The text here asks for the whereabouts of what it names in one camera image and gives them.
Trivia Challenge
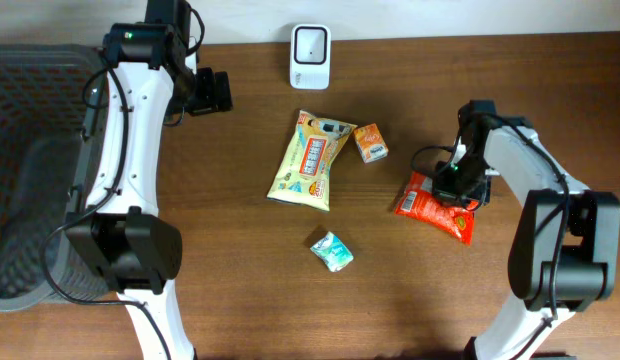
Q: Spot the red snack bag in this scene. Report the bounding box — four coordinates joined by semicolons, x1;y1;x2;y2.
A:
394;172;475;245

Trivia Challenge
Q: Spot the orange tissue pack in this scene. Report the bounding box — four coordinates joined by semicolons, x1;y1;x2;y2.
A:
354;123;389;164

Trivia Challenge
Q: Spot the yellow snack bag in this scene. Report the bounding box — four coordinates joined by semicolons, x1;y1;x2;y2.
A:
267;110;357;212

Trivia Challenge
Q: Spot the green tissue pack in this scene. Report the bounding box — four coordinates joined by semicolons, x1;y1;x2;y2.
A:
311;232;354;272

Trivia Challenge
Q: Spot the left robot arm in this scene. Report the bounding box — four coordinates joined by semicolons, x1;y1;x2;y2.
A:
62;0;233;360

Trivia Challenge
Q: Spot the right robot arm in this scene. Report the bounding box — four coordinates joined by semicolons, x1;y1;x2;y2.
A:
432;100;620;359

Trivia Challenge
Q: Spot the white barcode scanner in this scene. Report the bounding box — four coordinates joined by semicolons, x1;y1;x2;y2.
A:
289;24;332;90

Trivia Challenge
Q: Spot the grey plastic mesh basket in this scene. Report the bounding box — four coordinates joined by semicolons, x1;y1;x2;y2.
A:
0;45;107;313

